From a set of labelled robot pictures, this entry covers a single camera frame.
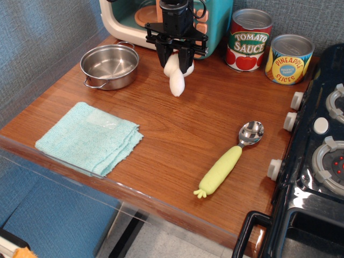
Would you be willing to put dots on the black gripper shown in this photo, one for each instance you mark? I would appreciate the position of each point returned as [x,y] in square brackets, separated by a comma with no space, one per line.
[177,31]

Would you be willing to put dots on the plush white brown mushroom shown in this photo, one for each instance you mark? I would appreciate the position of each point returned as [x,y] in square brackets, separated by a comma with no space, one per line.
[176,76]

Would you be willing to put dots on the metal pot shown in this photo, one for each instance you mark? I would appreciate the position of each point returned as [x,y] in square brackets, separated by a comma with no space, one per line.
[110,67]

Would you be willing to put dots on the teal toy microwave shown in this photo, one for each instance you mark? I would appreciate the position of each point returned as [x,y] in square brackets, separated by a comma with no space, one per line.
[125,20]

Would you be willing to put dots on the tomato sauce can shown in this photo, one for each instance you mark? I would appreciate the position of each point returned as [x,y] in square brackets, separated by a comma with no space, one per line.
[249,33]

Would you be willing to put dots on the pineapple slices can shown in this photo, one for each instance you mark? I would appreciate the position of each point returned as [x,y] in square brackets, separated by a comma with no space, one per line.
[289,58]

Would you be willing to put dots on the light blue folded cloth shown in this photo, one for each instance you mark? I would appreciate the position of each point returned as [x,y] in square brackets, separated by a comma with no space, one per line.
[90,140]

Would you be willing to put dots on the black toy stove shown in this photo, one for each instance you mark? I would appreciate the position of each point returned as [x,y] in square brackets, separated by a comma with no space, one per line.
[307,216]

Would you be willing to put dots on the orange fuzzy object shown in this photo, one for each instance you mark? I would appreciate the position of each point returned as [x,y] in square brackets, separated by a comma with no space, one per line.
[23,253]

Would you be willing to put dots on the spoon with green handle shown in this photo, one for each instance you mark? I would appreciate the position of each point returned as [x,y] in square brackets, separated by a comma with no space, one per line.
[251,133]

